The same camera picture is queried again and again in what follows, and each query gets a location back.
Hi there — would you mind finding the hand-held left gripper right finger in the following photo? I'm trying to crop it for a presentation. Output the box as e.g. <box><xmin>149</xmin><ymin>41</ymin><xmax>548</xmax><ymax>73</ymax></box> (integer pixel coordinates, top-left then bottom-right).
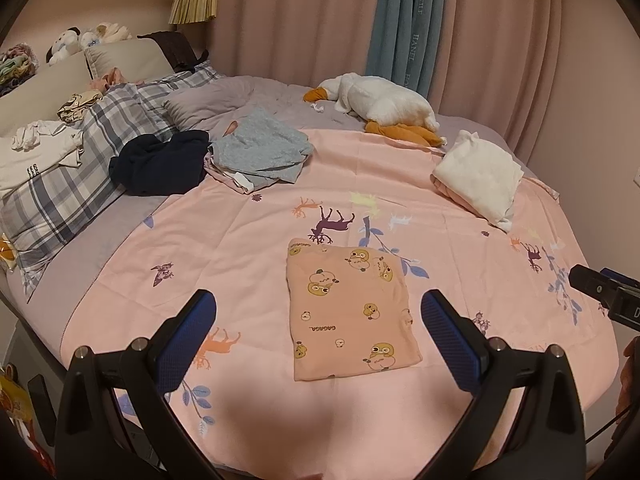
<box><xmin>421</xmin><ymin>289</ymin><xmax>587</xmax><ymax>480</ymax></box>

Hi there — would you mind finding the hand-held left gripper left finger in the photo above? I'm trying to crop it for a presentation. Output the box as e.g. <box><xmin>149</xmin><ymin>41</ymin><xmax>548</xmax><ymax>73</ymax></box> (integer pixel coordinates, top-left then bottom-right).
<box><xmin>54</xmin><ymin>289</ymin><xmax>218</xmax><ymax>480</ymax></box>

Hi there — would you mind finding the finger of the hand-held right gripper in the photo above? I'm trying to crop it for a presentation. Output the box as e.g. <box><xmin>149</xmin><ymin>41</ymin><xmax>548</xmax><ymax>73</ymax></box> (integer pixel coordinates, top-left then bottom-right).
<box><xmin>568</xmin><ymin>264</ymin><xmax>623</xmax><ymax>313</ymax></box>
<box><xmin>600</xmin><ymin>267</ymin><xmax>640</xmax><ymax>292</ymax></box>

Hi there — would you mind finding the pink duck-print baby top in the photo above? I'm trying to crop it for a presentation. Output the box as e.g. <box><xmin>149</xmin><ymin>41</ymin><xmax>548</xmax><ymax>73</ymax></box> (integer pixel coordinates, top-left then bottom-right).
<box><xmin>286</xmin><ymin>237</ymin><xmax>423</xmax><ymax>383</ymax></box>

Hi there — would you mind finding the person's right hand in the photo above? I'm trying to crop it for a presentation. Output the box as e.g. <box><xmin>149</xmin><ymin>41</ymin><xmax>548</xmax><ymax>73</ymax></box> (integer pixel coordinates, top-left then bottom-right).
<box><xmin>617</xmin><ymin>337</ymin><xmax>640</xmax><ymax>411</ymax></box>

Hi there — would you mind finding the pink printed blanket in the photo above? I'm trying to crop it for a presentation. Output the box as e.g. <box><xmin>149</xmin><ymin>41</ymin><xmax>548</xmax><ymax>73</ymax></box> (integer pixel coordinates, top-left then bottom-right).
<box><xmin>59</xmin><ymin>127</ymin><xmax>615</xmax><ymax>480</ymax></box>

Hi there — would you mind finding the white folded garment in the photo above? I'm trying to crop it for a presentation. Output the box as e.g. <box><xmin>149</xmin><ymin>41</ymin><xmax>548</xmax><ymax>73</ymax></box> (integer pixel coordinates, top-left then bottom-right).
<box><xmin>432</xmin><ymin>130</ymin><xmax>525</xmax><ymax>233</ymax></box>

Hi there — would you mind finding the pink folded garment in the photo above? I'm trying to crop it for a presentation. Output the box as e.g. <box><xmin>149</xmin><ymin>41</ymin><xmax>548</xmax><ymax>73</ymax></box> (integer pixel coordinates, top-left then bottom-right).
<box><xmin>432</xmin><ymin>172</ymin><xmax>488</xmax><ymax>218</ymax></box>

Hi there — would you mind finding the pale pink garment white cuff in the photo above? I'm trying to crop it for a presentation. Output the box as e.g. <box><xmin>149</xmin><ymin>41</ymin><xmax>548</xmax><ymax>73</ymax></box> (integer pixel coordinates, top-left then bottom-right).
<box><xmin>202</xmin><ymin>157</ymin><xmax>256</xmax><ymax>195</ymax></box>

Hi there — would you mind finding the orange cartoon printed item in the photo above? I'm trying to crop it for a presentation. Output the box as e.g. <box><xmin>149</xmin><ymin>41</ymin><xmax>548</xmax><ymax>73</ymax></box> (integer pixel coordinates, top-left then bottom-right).
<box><xmin>0</xmin><ymin>365</ymin><xmax>56</xmax><ymax>480</ymax></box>

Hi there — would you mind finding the dark navy garment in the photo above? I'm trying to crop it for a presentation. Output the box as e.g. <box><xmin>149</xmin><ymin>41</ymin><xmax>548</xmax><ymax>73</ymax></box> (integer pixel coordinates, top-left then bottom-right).
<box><xmin>109</xmin><ymin>130</ymin><xmax>211</xmax><ymax>197</ymax></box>

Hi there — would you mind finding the grey garment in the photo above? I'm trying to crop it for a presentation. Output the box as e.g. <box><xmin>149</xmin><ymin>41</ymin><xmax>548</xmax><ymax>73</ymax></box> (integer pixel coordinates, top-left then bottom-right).
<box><xmin>210</xmin><ymin>109</ymin><xmax>315</xmax><ymax>186</ymax></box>

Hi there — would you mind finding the white printed garment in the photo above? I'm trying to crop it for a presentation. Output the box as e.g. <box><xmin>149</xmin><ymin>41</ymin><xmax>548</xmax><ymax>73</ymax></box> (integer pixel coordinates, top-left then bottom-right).
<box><xmin>0</xmin><ymin>120</ymin><xmax>85</xmax><ymax>191</ymax></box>

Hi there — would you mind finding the white goose plush toy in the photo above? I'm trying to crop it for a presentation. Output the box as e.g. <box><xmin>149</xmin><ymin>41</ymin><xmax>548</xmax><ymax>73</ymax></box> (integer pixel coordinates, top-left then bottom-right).
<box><xmin>302</xmin><ymin>74</ymin><xmax>447</xmax><ymax>148</ymax></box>

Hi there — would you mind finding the beige patterned cloth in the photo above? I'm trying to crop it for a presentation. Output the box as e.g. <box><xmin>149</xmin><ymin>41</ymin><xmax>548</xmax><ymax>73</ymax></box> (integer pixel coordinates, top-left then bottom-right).
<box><xmin>56</xmin><ymin>89</ymin><xmax>105</xmax><ymax>125</ymax></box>

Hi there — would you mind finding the small pink cloth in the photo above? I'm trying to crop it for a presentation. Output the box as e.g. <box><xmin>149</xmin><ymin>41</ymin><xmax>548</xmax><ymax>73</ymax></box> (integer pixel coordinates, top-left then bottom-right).
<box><xmin>89</xmin><ymin>66</ymin><xmax>146</xmax><ymax>90</ymax></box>

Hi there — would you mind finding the beige headboard cushion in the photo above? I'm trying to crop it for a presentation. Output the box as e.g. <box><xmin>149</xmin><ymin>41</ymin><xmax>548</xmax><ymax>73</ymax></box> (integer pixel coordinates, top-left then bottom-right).
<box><xmin>0</xmin><ymin>52</ymin><xmax>96</xmax><ymax>136</ymax></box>
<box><xmin>84</xmin><ymin>37</ymin><xmax>176</xmax><ymax>81</ymax></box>

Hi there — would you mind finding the dark brown cloth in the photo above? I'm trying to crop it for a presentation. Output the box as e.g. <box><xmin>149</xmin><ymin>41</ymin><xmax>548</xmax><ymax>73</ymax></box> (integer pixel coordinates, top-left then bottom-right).
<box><xmin>137</xmin><ymin>31</ymin><xmax>208</xmax><ymax>73</ymax></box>

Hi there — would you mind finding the teal curtain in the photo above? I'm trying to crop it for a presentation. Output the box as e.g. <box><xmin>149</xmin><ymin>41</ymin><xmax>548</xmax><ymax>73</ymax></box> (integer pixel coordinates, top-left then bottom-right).
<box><xmin>365</xmin><ymin>0</ymin><xmax>453</xmax><ymax>98</ymax></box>

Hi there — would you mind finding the pale plush toy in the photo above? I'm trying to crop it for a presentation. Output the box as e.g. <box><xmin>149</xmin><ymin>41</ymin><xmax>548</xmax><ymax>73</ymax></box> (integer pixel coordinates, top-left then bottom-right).
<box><xmin>80</xmin><ymin>22</ymin><xmax>133</xmax><ymax>48</ymax></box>

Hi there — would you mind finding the black and white plush toy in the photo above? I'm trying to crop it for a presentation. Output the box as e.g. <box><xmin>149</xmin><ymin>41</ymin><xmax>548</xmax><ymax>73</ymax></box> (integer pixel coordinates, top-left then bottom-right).
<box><xmin>47</xmin><ymin>27</ymin><xmax>83</xmax><ymax>65</ymax></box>

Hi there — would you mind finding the pastel folded cloth stack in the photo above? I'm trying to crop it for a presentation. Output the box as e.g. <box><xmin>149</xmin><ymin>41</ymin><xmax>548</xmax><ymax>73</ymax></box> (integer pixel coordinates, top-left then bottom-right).
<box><xmin>0</xmin><ymin>44</ymin><xmax>40</xmax><ymax>97</ymax></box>

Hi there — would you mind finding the pink curtain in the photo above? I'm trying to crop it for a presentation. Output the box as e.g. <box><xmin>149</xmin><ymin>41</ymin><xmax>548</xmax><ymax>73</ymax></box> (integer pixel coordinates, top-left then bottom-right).
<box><xmin>207</xmin><ymin>0</ymin><xmax>571</xmax><ymax>158</ymax></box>

